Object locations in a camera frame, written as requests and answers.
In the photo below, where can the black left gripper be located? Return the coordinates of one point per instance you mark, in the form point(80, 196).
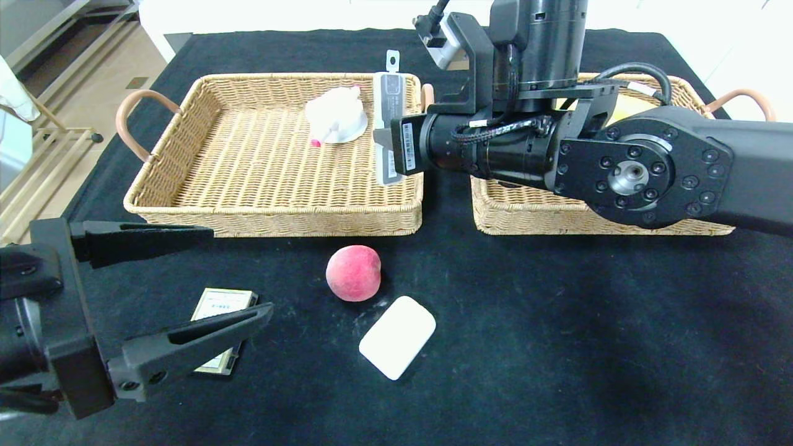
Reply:
point(73, 319)

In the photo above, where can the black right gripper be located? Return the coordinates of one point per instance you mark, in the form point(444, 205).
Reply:
point(409, 147)

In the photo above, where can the translucent grey plastic case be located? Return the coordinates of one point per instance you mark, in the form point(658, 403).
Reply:
point(387, 99)

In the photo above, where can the playing card box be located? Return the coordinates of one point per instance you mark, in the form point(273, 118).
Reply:
point(223, 301)

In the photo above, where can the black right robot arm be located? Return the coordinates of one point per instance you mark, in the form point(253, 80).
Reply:
point(638, 173)

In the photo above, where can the pink peach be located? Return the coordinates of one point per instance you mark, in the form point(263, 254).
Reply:
point(354, 274)

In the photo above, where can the wooden rack on casters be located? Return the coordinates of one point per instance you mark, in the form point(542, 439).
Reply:
point(98, 137)

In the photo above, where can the white soap bar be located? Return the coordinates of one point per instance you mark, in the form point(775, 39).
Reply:
point(398, 337)

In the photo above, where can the black tablecloth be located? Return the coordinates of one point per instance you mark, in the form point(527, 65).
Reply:
point(310, 421)

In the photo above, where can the green floor sticker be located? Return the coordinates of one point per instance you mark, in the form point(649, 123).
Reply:
point(139, 83)

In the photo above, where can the white table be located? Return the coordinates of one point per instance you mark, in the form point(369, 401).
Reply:
point(173, 18)

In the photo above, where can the white hanging cloth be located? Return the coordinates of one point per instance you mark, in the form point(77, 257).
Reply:
point(15, 93)

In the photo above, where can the yellow mango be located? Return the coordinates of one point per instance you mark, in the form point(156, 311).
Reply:
point(632, 106)

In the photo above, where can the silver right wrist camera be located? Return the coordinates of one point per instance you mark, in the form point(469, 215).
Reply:
point(447, 52)

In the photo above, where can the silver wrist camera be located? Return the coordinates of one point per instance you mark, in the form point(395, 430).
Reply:
point(447, 52)
point(9, 161)

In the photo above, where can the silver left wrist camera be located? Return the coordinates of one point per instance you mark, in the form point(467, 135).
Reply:
point(9, 161)

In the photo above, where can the low shelf with grey frame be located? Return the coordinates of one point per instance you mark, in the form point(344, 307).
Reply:
point(25, 25)

